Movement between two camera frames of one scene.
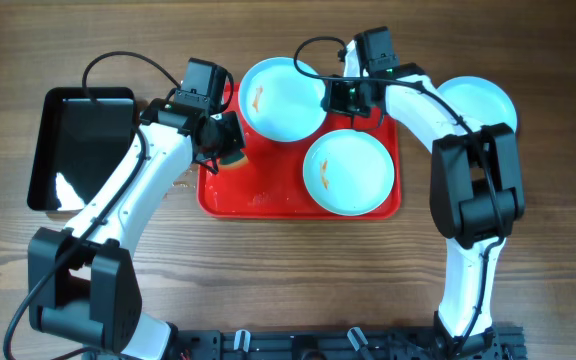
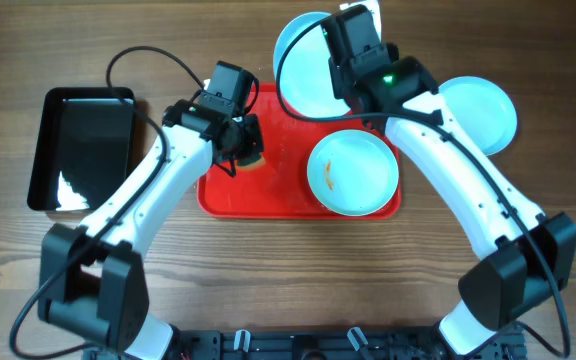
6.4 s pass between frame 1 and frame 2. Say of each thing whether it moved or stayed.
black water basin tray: stayed
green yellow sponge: moved
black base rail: stayed
